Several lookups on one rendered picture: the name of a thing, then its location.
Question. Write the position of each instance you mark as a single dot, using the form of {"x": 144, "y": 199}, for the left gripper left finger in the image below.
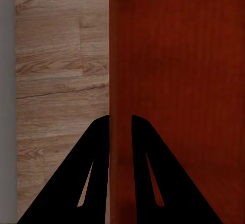
{"x": 57, "y": 203}

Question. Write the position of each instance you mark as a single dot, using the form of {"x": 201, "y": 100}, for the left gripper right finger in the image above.
{"x": 184, "y": 204}

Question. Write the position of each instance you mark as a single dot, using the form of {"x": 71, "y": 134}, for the storage box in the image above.
{"x": 180, "y": 64}

